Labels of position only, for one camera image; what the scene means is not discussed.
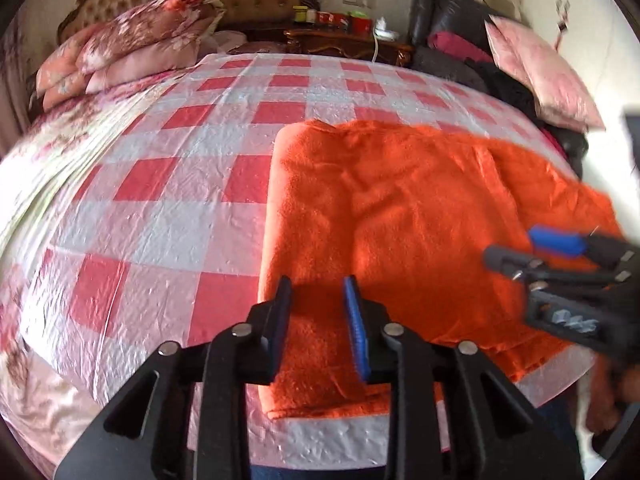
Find orange pants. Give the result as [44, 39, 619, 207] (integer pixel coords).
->
[258, 120, 620, 419]

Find black clothing pile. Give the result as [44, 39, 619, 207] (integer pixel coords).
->
[465, 58, 538, 124]

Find person's right hand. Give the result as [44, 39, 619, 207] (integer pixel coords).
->
[586, 356, 640, 434]

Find pink floral pillow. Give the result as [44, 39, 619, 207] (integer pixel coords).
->
[485, 15, 605, 133]

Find magenta cloth on armchair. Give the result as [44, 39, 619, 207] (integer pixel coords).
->
[427, 30, 494, 63]

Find floral bed sheet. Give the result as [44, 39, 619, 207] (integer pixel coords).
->
[1, 70, 186, 479]

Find carved wooden nightstand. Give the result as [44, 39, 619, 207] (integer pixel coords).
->
[284, 28, 414, 67]

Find black leather armchair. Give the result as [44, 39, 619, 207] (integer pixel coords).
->
[406, 0, 591, 181]

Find red mug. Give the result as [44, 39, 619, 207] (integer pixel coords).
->
[348, 11, 373, 37]

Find folded floral quilt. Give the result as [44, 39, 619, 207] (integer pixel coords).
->
[36, 0, 226, 112]

